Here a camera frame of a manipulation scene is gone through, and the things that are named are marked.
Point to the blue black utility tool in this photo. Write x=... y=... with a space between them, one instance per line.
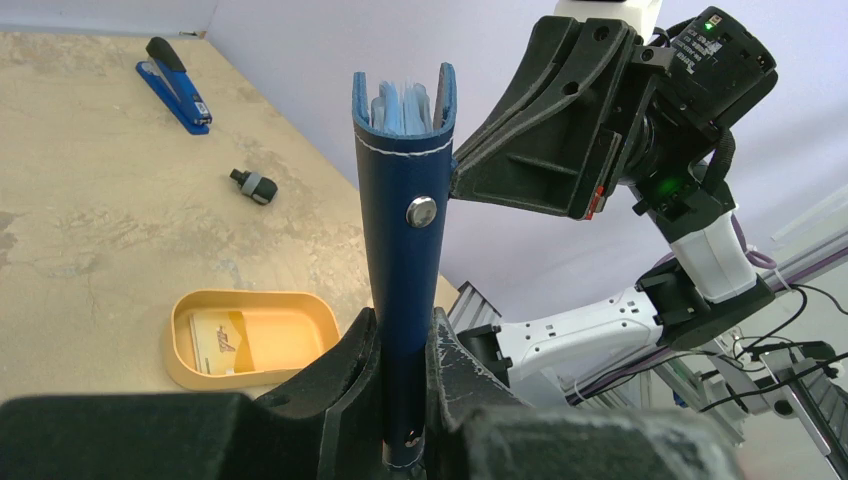
x=164 y=72

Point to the tan oval plastic tray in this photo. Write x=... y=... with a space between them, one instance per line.
x=287 y=331

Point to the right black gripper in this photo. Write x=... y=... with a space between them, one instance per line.
x=532 y=151

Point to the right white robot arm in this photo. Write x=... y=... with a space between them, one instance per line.
x=718 y=72

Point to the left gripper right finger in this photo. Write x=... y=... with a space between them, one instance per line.
x=476 y=428

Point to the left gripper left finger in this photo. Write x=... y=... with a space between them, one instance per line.
x=323 y=423

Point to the blue leather card holder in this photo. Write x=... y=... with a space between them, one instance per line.
x=404 y=153

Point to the small black grey knob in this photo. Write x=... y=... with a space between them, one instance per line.
x=255 y=186

